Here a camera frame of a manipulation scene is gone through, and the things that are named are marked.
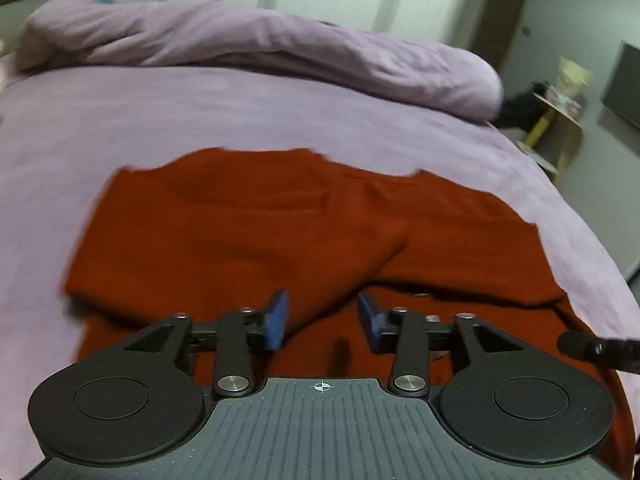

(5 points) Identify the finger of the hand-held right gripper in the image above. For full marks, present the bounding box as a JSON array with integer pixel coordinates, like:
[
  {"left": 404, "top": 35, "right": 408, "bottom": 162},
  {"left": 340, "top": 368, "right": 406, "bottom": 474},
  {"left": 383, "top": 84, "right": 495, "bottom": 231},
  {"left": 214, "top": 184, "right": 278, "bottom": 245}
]
[{"left": 557, "top": 330, "right": 640, "bottom": 374}]

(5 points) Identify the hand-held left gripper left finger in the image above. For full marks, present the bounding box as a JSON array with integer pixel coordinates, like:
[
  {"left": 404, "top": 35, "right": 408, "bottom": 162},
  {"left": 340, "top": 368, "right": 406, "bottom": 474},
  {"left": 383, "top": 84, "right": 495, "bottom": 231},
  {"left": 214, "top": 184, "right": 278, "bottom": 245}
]
[{"left": 123, "top": 289, "right": 292, "bottom": 399}]

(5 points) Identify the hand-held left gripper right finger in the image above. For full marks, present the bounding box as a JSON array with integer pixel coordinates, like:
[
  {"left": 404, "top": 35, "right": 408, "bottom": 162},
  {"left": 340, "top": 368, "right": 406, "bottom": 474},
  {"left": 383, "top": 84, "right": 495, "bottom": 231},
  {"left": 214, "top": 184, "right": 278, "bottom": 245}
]
[{"left": 357, "top": 290, "right": 532, "bottom": 399}]

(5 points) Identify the red garment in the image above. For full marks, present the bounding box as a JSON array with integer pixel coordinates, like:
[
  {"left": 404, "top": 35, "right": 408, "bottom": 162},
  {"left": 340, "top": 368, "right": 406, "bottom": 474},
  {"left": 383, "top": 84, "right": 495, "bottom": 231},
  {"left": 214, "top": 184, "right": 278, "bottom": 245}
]
[{"left": 62, "top": 147, "right": 637, "bottom": 480}]

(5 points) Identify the yellow side table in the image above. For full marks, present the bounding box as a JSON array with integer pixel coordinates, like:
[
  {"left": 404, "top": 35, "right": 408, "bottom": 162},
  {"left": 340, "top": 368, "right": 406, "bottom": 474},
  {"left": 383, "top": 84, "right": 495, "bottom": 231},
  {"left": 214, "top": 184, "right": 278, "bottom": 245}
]
[{"left": 517, "top": 92, "right": 585, "bottom": 186}]

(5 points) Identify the purple bed sheet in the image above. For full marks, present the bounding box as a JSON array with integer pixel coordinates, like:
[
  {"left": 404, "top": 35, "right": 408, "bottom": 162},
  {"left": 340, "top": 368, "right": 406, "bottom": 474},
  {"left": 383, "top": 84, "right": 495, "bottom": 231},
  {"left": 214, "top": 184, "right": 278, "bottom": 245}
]
[{"left": 0, "top": 62, "right": 640, "bottom": 480}]

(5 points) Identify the dark cloth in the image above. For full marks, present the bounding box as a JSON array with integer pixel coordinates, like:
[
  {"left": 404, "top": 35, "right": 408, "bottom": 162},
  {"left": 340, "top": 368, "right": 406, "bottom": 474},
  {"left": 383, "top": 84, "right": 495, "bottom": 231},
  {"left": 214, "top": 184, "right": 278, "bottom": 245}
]
[{"left": 492, "top": 80, "right": 547, "bottom": 131}]

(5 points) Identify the cream paper bag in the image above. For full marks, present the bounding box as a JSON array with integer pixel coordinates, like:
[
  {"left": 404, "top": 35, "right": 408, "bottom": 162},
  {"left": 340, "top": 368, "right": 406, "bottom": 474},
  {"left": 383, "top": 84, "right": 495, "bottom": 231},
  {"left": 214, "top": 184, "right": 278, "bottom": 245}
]
[{"left": 555, "top": 56, "right": 596, "bottom": 107}]

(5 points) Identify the purple duvet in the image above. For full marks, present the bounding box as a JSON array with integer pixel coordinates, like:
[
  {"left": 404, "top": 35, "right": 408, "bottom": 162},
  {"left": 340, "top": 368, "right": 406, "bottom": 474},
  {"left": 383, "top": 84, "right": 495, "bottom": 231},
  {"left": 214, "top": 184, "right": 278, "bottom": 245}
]
[{"left": 15, "top": 0, "right": 505, "bottom": 121}]

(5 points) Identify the brown wooden door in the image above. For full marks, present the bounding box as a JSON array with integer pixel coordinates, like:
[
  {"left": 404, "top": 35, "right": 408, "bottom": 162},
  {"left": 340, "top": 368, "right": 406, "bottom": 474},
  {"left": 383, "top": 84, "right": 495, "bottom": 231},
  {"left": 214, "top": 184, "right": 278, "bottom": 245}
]
[{"left": 472, "top": 0, "right": 535, "bottom": 72}]

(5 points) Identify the wall television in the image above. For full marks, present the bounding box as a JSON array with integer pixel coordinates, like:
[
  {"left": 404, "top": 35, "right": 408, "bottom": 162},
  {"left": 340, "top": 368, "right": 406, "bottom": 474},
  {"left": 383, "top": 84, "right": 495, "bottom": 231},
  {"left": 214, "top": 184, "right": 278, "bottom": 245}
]
[{"left": 602, "top": 42, "right": 640, "bottom": 132}]

